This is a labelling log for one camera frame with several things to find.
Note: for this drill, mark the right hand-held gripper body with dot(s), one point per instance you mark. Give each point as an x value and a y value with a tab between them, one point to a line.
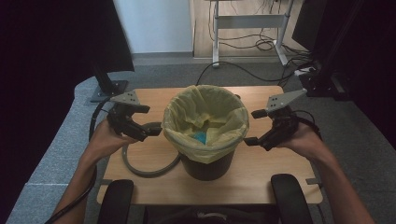
281	123

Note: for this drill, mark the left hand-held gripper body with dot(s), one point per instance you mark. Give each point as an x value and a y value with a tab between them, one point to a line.
123	116

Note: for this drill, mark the yellow trash bag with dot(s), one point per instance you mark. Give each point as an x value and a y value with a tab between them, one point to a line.
218	102

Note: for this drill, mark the black trash bin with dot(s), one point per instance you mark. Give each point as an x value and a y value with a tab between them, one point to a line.
207	169

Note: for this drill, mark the person's left hand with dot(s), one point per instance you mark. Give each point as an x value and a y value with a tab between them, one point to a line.
106	141

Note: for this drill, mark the person's right hand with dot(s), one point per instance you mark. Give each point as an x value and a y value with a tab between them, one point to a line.
306	143

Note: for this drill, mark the blue item in bag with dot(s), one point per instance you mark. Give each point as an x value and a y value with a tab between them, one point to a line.
200	137

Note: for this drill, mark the white power strip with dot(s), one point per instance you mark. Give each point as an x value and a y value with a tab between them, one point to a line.
303	71

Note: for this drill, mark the black stand with heavy base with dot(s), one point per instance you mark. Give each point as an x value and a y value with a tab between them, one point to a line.
320	82

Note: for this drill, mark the person's dark clothing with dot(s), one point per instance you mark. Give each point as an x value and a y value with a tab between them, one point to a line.
174	216

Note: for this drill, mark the black curtain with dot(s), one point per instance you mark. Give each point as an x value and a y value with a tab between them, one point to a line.
46	46

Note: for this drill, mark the black stand with base plate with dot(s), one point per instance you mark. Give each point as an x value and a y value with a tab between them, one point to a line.
109	87

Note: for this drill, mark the grey table bracket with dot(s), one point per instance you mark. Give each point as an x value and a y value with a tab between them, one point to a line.
313	181
104	182

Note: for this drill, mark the white desk frame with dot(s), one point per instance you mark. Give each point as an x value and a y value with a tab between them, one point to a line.
249	21

